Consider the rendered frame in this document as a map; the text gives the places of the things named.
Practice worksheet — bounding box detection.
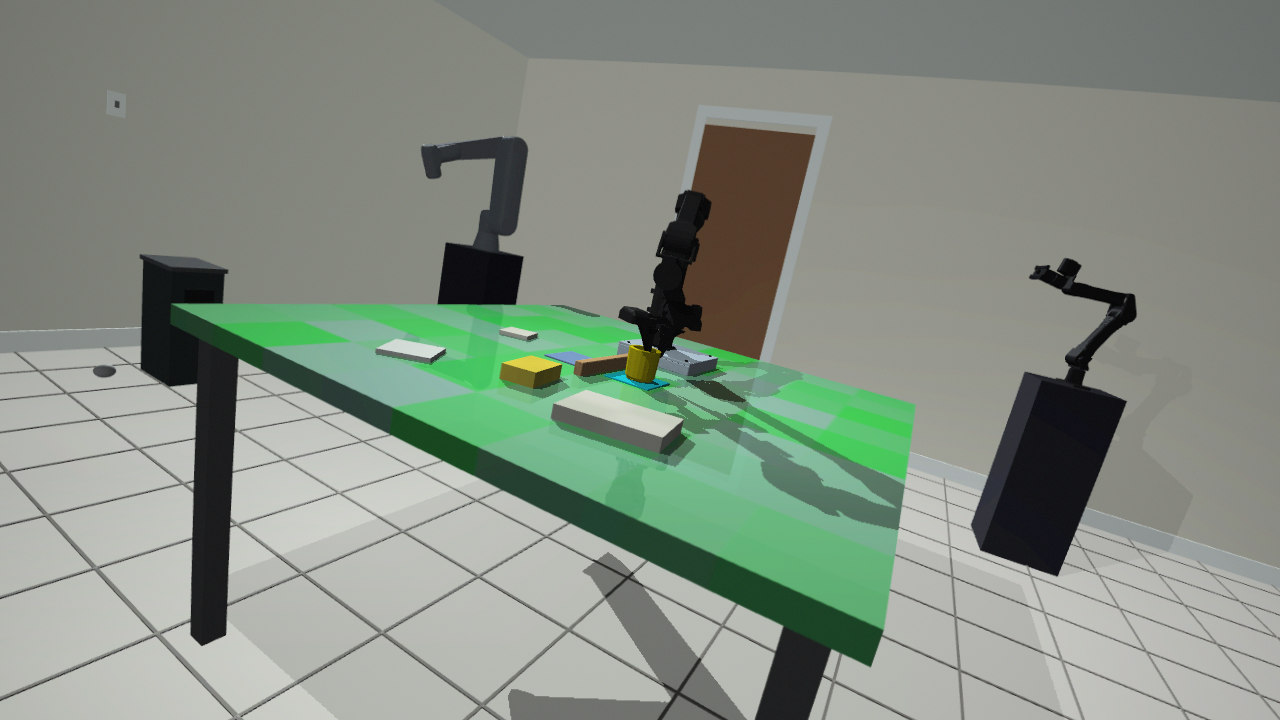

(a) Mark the yellow rectangular block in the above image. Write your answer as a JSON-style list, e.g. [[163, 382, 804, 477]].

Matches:
[[499, 355, 562, 388]]

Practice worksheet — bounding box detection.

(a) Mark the brown wood-grain flat bar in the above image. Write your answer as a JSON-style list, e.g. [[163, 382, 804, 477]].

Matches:
[[573, 354, 628, 375]]

